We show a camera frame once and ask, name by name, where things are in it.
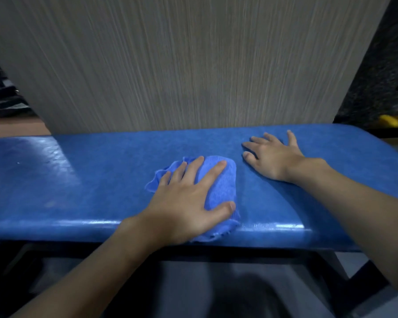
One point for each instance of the person's left hand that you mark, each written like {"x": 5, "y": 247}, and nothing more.
{"x": 179, "y": 208}

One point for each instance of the blue microfibre cloth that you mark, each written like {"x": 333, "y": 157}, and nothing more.
{"x": 224, "y": 182}

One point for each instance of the person's right forearm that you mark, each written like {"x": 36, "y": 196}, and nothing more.
{"x": 361, "y": 208}

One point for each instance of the person's left forearm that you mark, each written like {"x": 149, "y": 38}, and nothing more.
{"x": 86, "y": 278}

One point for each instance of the yellow adjustment pin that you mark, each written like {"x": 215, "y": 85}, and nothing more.
{"x": 389, "y": 120}

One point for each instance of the black framed wall mirror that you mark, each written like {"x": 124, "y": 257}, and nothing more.
{"x": 3, "y": 96}

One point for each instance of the blue bench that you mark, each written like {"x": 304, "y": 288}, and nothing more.
{"x": 86, "y": 182}

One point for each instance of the person's right hand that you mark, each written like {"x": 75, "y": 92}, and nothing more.
{"x": 275, "y": 162}

